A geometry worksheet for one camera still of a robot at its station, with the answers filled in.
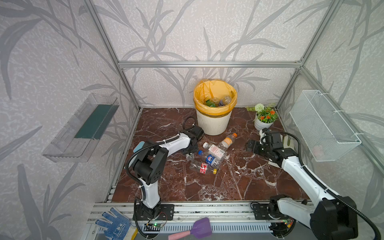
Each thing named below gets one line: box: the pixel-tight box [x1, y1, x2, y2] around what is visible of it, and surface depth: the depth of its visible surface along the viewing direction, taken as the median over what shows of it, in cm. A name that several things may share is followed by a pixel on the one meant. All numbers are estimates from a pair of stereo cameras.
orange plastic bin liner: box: [193, 79, 238, 117], surface depth 96 cm
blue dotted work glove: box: [95, 207, 131, 240], surface depth 72 cm
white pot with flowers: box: [246, 103, 278, 131], surface depth 101 cm
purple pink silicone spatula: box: [168, 217, 212, 240], surface depth 71 cm
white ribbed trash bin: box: [196, 109, 233, 136], surface depth 96 cm
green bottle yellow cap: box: [205, 99, 216, 107], surface depth 104 cm
